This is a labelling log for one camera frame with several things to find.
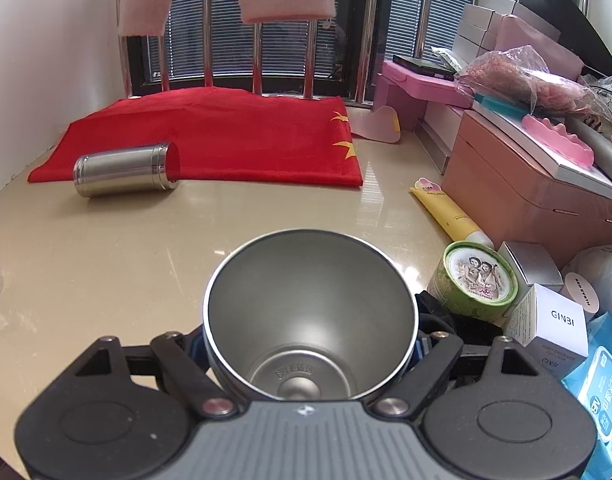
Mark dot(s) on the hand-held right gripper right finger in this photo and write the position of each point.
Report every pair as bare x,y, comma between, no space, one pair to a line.
422,348

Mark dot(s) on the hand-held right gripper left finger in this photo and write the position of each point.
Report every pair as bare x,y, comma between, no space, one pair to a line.
196,349

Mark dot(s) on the stainless steel cup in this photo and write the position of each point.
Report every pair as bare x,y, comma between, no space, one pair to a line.
311,305

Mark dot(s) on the green round tin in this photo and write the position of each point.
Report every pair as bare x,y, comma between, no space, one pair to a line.
478,280

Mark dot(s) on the white carton box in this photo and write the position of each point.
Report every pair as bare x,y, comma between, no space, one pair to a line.
551,325

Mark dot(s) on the grey carton box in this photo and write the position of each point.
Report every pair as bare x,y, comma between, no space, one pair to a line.
531,265

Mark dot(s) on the yellow tube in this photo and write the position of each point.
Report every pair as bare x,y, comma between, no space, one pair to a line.
448,210

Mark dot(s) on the white round jar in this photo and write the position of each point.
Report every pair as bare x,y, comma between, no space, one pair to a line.
583,297

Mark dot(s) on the blue wet wipes packet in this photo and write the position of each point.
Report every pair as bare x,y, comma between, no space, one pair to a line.
601,390

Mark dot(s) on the large pink box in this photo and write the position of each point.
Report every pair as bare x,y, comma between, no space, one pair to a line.
511,185

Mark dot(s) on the stainless steel canister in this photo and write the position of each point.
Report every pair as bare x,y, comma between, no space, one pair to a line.
120,170

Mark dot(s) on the red cloth with yellow stars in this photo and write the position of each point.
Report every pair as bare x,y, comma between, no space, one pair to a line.
210,135

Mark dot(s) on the pink heart-shaped pad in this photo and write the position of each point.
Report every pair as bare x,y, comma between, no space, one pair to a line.
376,127

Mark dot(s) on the grey flat box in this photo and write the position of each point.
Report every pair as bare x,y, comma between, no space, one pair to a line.
541,152

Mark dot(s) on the pink wavy tray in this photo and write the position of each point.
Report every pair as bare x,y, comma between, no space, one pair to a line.
561,140

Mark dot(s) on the pink desk shelf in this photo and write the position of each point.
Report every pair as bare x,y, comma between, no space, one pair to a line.
411,95

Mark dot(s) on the teal packet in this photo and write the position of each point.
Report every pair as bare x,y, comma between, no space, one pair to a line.
501,104

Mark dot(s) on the dark flat box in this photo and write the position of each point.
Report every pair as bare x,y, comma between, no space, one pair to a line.
423,66

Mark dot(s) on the clear plastic bag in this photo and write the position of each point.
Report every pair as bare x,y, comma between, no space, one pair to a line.
521,75

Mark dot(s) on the metal window railing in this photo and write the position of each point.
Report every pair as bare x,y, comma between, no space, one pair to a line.
258,60

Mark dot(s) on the stack of white boxes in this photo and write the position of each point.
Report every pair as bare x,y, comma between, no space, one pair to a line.
481,30

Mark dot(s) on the black monitor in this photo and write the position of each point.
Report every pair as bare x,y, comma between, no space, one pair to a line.
576,30

